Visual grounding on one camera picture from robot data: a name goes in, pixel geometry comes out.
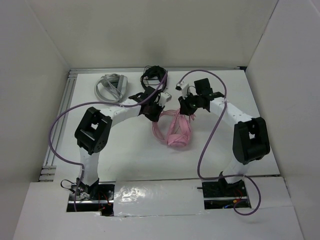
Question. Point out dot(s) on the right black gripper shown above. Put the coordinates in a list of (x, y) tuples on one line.
[(185, 108)]

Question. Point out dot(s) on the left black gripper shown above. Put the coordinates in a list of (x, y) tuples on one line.
[(155, 117)]

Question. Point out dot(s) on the pink wired headphones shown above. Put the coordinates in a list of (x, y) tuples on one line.
[(179, 132)]

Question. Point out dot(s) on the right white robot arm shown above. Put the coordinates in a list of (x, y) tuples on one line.
[(250, 135)]

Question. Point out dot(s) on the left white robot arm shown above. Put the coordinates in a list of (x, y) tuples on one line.
[(94, 128)]

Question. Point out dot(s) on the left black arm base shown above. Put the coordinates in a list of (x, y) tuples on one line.
[(97, 198)]

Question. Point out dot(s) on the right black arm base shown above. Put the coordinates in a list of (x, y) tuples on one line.
[(222, 195)]

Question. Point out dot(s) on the grey white headphones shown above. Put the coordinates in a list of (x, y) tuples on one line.
[(114, 84)]

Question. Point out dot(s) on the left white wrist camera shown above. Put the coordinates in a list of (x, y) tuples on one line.
[(164, 98)]

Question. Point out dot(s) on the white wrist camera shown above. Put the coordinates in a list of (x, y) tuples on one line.
[(183, 87), (164, 98)]

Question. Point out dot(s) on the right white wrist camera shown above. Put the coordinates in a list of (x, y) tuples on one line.
[(183, 87)]

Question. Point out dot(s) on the black wired headphones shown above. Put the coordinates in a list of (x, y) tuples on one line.
[(152, 73)]

